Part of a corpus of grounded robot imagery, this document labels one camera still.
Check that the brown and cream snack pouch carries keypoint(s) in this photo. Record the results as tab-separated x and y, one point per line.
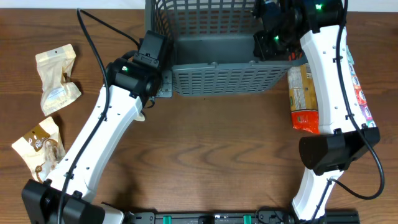
41	148

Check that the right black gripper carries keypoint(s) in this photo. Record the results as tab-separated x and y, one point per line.
265	51

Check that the crumpled cream pouch centre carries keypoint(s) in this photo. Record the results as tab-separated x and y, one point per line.
140	117

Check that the blue tissue multipack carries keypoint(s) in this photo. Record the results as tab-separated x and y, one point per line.
361	99

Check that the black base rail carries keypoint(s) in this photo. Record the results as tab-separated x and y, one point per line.
264	215

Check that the cream pouch top left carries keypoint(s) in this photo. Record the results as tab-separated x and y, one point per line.
55	68

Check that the grey plastic laundry basket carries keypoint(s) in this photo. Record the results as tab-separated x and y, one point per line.
212	48

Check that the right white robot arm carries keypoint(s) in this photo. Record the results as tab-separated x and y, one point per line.
319	29

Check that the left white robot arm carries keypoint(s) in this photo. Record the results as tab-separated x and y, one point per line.
66	195

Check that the orange spaghetti packet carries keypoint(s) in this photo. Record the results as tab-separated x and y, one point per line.
302	99

